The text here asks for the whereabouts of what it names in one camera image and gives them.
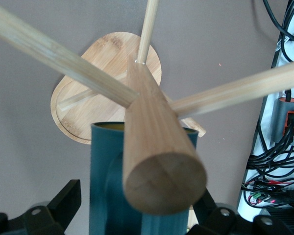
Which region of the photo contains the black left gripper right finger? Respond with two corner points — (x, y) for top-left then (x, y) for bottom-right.
(186, 187), (238, 235)

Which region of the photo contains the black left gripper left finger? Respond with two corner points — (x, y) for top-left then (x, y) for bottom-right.
(22, 179), (82, 235)

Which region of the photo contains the teal cup with handle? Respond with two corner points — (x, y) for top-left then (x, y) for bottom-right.
(89, 121), (199, 235)

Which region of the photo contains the wooden mug tree rack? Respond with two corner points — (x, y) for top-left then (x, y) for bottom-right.
(0, 0), (294, 216)

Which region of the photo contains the grey power strip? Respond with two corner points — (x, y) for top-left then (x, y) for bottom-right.
(271, 96), (294, 145)

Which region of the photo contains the black cable bundle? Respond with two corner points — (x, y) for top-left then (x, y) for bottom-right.
(241, 141), (294, 235)

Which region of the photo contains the black looped cable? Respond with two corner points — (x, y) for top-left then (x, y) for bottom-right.
(262, 0), (294, 63)

